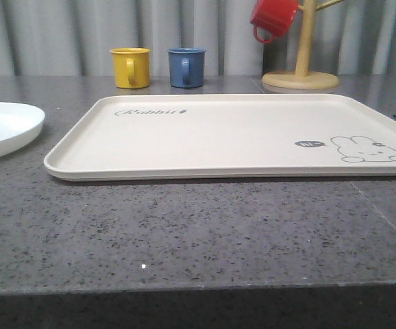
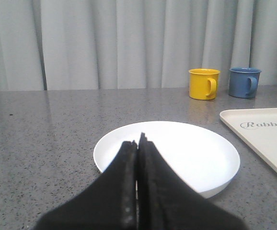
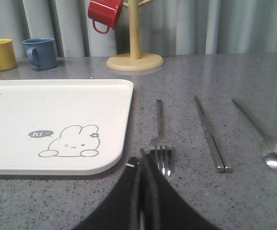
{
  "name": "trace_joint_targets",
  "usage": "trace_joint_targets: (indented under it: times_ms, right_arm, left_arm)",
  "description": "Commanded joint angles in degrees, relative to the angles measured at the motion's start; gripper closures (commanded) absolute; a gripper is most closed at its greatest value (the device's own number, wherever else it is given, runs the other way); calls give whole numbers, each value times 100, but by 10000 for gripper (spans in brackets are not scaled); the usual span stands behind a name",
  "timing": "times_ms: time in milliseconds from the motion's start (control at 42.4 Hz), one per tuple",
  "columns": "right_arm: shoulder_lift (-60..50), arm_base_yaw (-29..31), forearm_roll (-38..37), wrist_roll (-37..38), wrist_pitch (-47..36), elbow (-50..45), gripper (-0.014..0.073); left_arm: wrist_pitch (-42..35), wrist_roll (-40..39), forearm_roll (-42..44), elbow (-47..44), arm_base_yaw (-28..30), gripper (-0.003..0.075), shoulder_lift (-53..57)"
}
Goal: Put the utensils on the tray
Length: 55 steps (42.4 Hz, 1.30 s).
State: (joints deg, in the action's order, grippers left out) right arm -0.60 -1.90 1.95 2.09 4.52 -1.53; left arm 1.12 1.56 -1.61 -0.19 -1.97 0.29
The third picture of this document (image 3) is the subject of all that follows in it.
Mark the red enamel mug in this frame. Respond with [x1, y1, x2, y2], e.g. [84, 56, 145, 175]
[87, 0, 123, 34]

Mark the silver metal chopstick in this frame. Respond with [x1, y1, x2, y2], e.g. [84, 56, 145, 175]
[194, 96, 225, 173]
[201, 103, 233, 173]

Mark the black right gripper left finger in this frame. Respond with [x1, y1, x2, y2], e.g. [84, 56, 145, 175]
[74, 157, 141, 230]

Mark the wooden mug tree stand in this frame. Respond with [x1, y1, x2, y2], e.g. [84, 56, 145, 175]
[106, 0, 164, 71]

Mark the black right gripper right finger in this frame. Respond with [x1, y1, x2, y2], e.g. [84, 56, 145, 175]
[140, 149, 218, 230]

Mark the cream rabbit serving tray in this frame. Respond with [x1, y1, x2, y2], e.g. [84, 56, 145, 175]
[0, 79, 133, 175]

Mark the silver metal spoon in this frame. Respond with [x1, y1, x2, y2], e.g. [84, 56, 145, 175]
[232, 98, 277, 173]

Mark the silver metal fork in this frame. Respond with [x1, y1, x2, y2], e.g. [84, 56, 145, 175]
[150, 100, 172, 176]

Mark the blue enamel mug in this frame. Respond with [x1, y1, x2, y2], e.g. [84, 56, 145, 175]
[22, 37, 58, 70]

